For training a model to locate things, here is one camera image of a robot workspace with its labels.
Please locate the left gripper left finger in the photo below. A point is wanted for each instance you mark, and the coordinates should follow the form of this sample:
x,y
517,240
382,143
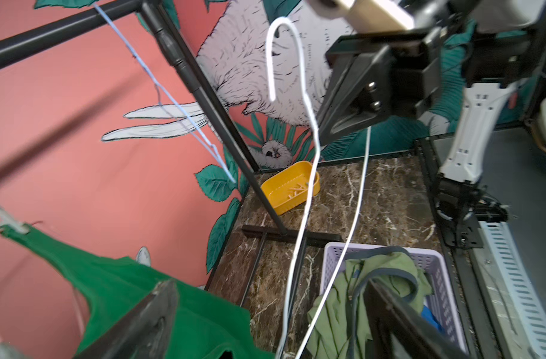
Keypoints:
x,y
145,332

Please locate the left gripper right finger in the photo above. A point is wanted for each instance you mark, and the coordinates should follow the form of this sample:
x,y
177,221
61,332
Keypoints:
x,y
399,332

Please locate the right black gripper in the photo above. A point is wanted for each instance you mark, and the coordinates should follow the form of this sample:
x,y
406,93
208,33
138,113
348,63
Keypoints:
x,y
375,76

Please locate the blue tank top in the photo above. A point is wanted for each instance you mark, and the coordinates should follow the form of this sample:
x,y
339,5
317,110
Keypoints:
x,y
427,314

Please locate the olive tank top grey trim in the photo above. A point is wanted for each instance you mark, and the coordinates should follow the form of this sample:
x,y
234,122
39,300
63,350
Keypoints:
x,y
343,327

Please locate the green tank top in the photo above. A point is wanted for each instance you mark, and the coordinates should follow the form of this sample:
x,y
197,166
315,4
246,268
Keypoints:
x,y
205,326

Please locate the white wire hanger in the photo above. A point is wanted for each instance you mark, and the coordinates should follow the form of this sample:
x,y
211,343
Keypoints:
x,y
314,127

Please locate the light blue wire hanger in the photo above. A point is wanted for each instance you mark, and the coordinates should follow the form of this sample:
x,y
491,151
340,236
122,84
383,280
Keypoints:
x,y
182,123

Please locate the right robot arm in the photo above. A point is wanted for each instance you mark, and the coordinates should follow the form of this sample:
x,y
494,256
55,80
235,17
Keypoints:
x,y
505,48

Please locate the lavender plastic basket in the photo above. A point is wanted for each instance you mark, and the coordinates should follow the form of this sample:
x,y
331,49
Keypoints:
x,y
441,303

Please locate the yellow plastic bowl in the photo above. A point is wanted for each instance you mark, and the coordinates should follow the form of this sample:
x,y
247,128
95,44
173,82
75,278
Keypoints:
x,y
288,188

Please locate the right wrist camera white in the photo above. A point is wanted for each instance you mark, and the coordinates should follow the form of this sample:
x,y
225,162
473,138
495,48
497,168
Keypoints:
x,y
367,16

